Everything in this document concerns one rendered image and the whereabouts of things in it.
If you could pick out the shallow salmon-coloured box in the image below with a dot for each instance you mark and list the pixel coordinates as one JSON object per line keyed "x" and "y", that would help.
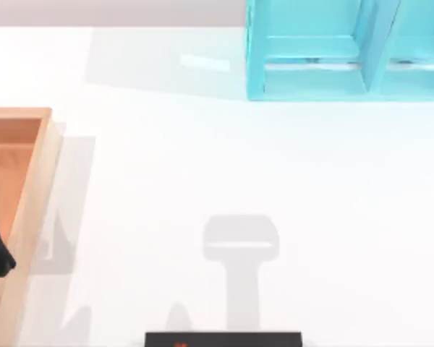
{"x": 18, "y": 173}

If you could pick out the black book with red print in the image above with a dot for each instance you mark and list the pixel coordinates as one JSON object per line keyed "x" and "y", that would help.
{"x": 224, "y": 339}

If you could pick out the light blue rack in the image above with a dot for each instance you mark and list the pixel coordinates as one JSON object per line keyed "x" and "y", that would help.
{"x": 369, "y": 43}

